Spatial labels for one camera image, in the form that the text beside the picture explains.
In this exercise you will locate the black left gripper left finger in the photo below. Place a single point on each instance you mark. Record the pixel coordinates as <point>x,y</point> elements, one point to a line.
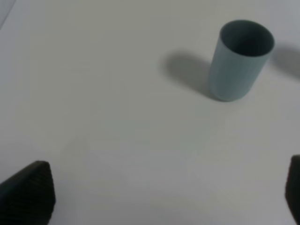
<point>28,197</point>

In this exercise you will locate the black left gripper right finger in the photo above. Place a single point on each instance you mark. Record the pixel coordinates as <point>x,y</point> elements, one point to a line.
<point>292,188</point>

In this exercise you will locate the teal plastic cup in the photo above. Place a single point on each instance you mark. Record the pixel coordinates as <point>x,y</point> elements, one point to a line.
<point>242,49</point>

